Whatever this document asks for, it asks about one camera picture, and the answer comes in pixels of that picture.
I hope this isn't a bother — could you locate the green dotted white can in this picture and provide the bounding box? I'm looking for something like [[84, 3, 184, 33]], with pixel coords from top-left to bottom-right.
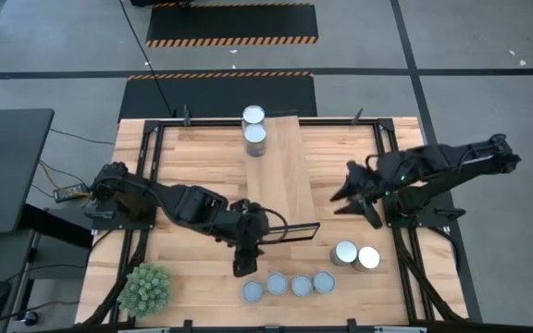
[[266, 271, 290, 297]]

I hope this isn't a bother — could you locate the oranges label tall can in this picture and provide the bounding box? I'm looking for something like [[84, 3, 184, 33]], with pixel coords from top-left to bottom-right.
[[352, 245, 382, 273]]

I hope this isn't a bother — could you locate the green artificial plant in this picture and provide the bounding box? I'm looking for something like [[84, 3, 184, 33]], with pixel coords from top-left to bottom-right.
[[117, 262, 172, 319]]

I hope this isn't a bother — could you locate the black power adapter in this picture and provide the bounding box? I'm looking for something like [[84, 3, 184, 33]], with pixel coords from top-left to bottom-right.
[[53, 183, 91, 204]]

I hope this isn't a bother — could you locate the black aluminium table frame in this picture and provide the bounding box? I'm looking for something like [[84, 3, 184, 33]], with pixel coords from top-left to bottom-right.
[[81, 117, 467, 333]]

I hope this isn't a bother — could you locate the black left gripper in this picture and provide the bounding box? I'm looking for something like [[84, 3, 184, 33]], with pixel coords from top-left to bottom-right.
[[227, 198, 272, 279]]

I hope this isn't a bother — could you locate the dark blue label tall can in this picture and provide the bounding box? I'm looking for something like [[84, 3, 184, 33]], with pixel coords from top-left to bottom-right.
[[329, 240, 359, 267]]

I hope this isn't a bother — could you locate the teal tuna fish can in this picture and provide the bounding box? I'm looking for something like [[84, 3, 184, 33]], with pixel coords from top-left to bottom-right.
[[241, 280, 265, 304]]

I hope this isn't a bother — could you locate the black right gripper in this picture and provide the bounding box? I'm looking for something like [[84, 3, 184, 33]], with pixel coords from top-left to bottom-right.
[[329, 160, 389, 231]]

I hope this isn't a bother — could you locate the mixed fruit can green rim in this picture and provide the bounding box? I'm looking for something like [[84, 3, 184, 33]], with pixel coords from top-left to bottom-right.
[[313, 270, 337, 295]]

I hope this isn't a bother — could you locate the yellow label tall can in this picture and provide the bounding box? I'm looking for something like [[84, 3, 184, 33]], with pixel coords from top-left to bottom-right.
[[242, 104, 267, 127]]

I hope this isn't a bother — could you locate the black desk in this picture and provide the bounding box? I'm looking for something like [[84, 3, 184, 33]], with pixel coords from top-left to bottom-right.
[[0, 108, 56, 237]]

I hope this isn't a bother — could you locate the black hazard-striped floor mat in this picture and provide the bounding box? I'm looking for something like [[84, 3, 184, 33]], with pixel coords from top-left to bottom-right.
[[118, 71, 318, 122], [144, 2, 319, 48]]

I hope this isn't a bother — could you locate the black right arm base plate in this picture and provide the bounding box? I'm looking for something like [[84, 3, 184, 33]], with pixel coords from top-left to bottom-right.
[[384, 189, 466, 228]]

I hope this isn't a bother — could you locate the black floor cable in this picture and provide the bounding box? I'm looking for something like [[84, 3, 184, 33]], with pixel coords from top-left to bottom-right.
[[118, 0, 177, 117]]

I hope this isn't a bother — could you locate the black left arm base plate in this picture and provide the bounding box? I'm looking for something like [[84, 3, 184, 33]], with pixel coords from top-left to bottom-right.
[[91, 203, 157, 231]]

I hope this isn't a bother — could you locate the wooden shelf with black frame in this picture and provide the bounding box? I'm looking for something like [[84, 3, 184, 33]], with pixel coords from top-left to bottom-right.
[[241, 115, 322, 246]]

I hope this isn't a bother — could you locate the black desk foot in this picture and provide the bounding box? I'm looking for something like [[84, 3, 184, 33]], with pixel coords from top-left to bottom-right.
[[19, 203, 94, 250]]

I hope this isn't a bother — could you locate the tomato label can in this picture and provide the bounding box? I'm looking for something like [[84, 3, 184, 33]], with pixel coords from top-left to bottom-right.
[[291, 274, 315, 298]]

